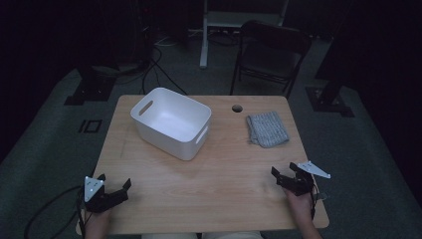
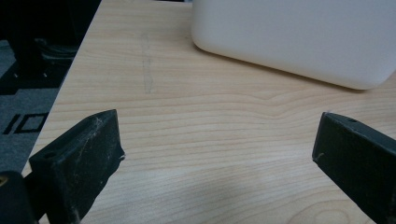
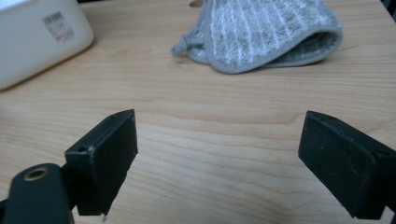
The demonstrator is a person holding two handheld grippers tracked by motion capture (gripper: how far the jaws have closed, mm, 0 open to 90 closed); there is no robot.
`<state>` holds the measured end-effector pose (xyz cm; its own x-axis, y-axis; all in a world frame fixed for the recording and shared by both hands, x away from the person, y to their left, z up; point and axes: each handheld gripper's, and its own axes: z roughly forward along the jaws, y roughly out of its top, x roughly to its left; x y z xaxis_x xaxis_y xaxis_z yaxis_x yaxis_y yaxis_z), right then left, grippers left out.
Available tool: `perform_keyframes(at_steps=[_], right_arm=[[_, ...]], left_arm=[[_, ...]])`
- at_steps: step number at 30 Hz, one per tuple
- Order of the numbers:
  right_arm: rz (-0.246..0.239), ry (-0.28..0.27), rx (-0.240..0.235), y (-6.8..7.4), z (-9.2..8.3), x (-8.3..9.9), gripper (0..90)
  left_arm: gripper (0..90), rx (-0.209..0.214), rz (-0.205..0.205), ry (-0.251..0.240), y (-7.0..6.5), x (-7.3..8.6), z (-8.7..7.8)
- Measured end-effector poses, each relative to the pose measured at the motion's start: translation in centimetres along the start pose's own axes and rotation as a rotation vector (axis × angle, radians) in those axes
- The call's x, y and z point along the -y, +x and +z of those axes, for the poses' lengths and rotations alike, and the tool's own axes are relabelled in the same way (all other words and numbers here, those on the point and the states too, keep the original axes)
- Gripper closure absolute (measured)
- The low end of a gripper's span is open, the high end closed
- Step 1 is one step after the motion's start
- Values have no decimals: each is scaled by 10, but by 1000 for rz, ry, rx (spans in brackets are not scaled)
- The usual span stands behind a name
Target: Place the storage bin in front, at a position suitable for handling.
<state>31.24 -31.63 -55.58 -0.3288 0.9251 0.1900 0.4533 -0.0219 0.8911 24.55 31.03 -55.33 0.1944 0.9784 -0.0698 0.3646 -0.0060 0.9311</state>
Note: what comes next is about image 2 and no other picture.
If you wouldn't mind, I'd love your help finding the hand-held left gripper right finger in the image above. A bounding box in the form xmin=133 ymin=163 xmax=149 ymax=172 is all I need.
xmin=312 ymin=111 xmax=396 ymax=224

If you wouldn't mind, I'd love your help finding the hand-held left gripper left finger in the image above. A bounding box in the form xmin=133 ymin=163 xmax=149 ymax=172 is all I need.
xmin=28 ymin=108 xmax=126 ymax=224

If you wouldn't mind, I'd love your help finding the white plastic bin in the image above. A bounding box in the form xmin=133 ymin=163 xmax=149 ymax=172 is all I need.
xmin=191 ymin=0 xmax=396 ymax=91

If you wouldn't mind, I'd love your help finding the black stand base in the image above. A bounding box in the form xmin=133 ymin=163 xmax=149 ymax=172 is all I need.
xmin=0 ymin=36 xmax=80 ymax=96

